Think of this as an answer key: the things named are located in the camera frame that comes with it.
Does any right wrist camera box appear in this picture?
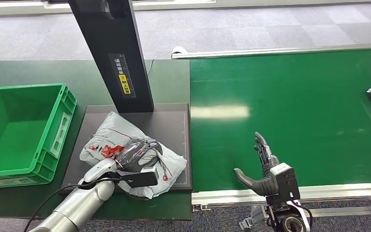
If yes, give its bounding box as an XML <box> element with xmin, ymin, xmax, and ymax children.
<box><xmin>267</xmin><ymin>162</ymin><xmax>301</xmax><ymax>205</ymax></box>

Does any white rail end cap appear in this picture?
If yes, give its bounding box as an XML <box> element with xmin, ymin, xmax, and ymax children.
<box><xmin>171</xmin><ymin>46</ymin><xmax>189</xmax><ymax>56</ymax></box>

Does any aluminium conveyor side rail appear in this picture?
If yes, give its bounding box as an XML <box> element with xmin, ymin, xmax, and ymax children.
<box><xmin>171</xmin><ymin>42</ymin><xmax>371</xmax><ymax>60</ymax></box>
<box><xmin>191</xmin><ymin>182</ymin><xmax>371</xmax><ymax>206</ymax></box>

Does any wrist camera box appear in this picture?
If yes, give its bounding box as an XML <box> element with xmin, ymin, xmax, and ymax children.
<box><xmin>118</xmin><ymin>166</ymin><xmax>159</xmax><ymax>189</ymax></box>
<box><xmin>267</xmin><ymin>162</ymin><xmax>301</xmax><ymax>205</ymax></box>

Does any metal frame bracket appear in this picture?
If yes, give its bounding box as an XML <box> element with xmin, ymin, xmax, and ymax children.
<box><xmin>239</xmin><ymin>204</ymin><xmax>270</xmax><ymax>231</ymax></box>

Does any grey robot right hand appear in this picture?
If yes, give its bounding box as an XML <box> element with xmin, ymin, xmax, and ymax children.
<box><xmin>234</xmin><ymin>131</ymin><xmax>281</xmax><ymax>197</ymax></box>

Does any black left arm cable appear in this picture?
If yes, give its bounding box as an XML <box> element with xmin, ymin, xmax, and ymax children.
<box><xmin>23</xmin><ymin>177</ymin><xmax>122</xmax><ymax>232</ymax></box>

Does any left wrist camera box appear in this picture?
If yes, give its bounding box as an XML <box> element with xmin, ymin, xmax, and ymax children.
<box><xmin>118</xmin><ymin>166</ymin><xmax>159</xmax><ymax>189</ymax></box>

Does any black scanner machine with column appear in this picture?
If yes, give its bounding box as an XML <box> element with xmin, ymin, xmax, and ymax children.
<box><xmin>60</xmin><ymin>0</ymin><xmax>193</xmax><ymax>193</ymax></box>

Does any green plastic crate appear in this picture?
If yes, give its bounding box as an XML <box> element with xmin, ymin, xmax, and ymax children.
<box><xmin>0</xmin><ymin>83</ymin><xmax>78</xmax><ymax>189</ymax></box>

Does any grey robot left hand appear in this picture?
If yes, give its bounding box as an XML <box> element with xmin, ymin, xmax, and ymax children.
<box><xmin>115</xmin><ymin>138</ymin><xmax>164</xmax><ymax>174</ymax></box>

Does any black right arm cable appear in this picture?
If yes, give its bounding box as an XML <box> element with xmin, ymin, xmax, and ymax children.
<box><xmin>296</xmin><ymin>204</ymin><xmax>314</xmax><ymax>230</ymax></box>

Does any white floor trim strip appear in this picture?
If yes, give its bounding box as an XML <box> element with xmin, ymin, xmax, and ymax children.
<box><xmin>0</xmin><ymin>0</ymin><xmax>371</xmax><ymax>16</ymax></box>

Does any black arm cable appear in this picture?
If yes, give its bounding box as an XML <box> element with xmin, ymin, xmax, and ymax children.
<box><xmin>296</xmin><ymin>204</ymin><xmax>314</xmax><ymax>230</ymax></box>
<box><xmin>23</xmin><ymin>177</ymin><xmax>122</xmax><ymax>232</ymax></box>

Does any aluminium conveyor frame beam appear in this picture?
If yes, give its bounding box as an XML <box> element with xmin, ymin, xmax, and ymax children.
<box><xmin>310</xmin><ymin>205</ymin><xmax>371</xmax><ymax>218</ymax></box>

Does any green conveyor belt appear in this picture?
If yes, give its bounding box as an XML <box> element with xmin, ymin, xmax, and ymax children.
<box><xmin>189</xmin><ymin>48</ymin><xmax>371</xmax><ymax>193</ymax></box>

